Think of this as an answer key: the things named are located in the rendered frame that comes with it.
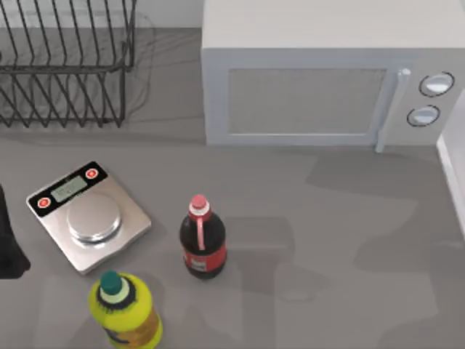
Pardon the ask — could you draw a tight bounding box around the dark cola bottle red cap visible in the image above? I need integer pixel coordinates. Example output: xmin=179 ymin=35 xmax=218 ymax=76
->
xmin=179 ymin=194 xmax=228 ymax=281

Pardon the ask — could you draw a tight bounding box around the pale microwave oven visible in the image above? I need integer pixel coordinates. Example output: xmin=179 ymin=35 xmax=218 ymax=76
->
xmin=201 ymin=0 xmax=465 ymax=148

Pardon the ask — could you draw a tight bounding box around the silver kitchen scale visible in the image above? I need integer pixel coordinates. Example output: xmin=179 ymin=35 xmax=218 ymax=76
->
xmin=25 ymin=161 xmax=153 ymax=276

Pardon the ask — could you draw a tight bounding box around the yellow bottle green cap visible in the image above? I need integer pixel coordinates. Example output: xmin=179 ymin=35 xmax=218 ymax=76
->
xmin=88 ymin=270 xmax=164 ymax=349

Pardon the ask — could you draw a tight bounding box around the small microwave knob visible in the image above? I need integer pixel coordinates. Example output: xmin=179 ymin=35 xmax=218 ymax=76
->
xmin=406 ymin=104 xmax=442 ymax=128

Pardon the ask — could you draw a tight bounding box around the white sink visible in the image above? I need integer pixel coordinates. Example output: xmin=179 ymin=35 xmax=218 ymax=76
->
xmin=435 ymin=116 xmax=465 ymax=233

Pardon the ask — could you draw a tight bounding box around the large microwave knob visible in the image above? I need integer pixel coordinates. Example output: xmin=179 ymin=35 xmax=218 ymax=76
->
xmin=418 ymin=71 xmax=456 ymax=98

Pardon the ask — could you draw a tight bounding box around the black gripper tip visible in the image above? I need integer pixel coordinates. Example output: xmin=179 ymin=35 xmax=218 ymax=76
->
xmin=0 ymin=184 xmax=31 ymax=281

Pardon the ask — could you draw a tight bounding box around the black wire dish rack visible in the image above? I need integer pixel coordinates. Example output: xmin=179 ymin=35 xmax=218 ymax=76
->
xmin=0 ymin=0 xmax=139 ymax=129

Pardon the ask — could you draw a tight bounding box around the microwave door handle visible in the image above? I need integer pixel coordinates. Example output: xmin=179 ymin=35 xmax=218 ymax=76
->
xmin=373 ymin=68 xmax=412 ymax=153

